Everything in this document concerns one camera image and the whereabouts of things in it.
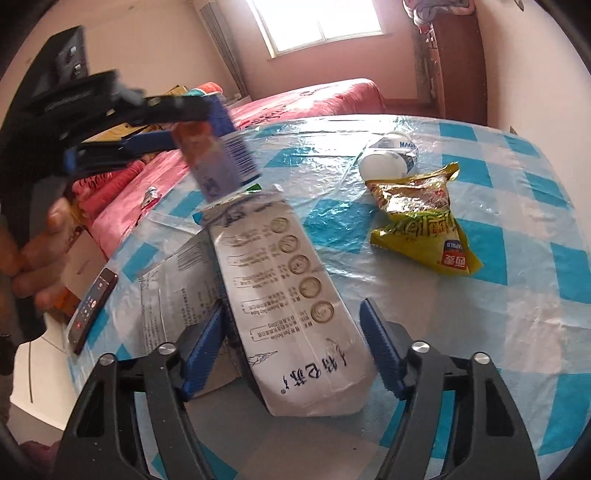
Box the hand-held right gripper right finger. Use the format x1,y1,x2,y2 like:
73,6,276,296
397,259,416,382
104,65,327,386
360,298,541,480

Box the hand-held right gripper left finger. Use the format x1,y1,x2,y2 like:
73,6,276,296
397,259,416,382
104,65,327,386
60,300,241,480

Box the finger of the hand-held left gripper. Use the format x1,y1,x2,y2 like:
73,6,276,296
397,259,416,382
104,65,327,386
65,130,182,174
111,84,218,127

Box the blue yellow tissue pack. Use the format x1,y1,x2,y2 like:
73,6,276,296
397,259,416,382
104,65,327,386
174,92,260,201

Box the large white printed bag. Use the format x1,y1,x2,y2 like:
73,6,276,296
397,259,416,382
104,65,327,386
193,185,377,418

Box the white milk pouch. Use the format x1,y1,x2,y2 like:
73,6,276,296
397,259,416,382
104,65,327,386
358,131,419,182

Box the person's left hand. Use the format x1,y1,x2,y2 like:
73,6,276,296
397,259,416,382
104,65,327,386
11,196,79,319

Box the grey checked curtain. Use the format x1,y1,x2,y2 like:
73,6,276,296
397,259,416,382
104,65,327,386
413,23,445,116
198,0,249,100

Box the blue white checkered tablecloth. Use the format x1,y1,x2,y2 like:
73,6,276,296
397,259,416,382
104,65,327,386
69,113,591,480

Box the black smartphone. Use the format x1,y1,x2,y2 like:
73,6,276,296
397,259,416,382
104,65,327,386
66,268,119,355

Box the yellow snack bag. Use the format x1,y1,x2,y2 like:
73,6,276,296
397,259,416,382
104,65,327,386
365,162,483,277

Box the window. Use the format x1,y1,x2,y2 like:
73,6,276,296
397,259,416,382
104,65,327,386
249,0,385,58

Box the folded blankets on cabinet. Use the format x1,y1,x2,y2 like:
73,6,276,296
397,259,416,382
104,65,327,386
404,0,475,27

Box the brown wooden cabinet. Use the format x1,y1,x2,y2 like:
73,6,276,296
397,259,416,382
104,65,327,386
429,0,489,126

